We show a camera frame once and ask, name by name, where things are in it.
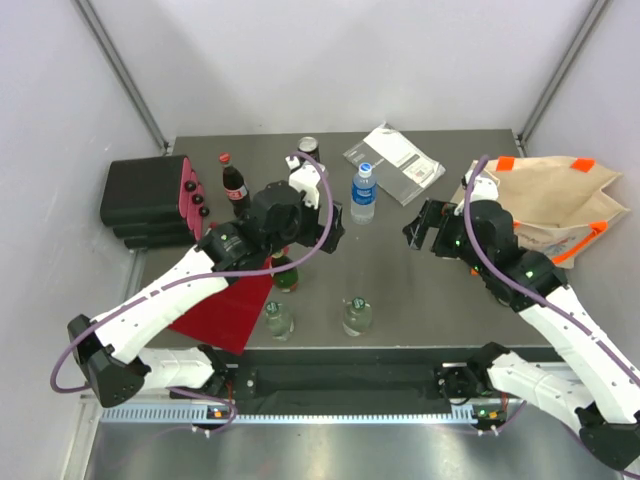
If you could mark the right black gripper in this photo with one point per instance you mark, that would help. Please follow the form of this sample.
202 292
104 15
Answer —
439 214

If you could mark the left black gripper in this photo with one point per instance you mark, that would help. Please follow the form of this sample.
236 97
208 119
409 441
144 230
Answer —
316 230

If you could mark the green glass bottle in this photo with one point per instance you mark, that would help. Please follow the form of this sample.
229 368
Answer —
286 281

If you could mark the blue label water bottle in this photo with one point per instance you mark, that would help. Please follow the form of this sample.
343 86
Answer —
363 194

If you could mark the clear glass bottle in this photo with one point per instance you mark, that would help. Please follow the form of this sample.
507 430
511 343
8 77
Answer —
279 320
357 317

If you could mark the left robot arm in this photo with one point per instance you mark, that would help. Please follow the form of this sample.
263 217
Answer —
111 349

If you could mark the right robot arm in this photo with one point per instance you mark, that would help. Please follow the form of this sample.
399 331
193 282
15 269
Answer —
603 409

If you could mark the cola glass bottle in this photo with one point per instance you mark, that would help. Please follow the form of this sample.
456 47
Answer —
234 185

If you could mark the white booklet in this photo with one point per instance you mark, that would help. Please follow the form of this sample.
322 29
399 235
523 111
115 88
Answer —
402 170

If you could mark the black yellow drink can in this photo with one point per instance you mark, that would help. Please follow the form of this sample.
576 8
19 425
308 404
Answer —
310 146

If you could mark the red folder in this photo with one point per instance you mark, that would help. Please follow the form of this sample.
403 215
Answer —
223 311

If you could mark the black pink case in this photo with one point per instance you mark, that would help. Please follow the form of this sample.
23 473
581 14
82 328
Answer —
152 203

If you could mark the black mounting base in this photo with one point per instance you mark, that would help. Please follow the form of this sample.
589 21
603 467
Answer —
356 380

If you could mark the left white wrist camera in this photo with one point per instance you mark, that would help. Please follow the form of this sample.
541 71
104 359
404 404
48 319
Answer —
304 178

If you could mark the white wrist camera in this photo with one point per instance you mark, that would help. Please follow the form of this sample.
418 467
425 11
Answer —
304 178
479 188

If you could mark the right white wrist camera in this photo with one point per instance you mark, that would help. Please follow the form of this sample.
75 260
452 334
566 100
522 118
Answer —
479 188

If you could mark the canvas bag orange handles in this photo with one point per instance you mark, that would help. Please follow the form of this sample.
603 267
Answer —
558 203

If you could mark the right aluminium frame post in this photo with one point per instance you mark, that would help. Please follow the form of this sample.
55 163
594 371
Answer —
595 13

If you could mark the aluminium frame post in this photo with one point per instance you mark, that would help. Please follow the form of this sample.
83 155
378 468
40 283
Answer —
109 50
595 13

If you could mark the slotted cable duct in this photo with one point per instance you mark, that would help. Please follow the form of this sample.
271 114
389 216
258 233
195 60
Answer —
209 415

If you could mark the left aluminium frame post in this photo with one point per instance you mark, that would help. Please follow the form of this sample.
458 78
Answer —
109 50

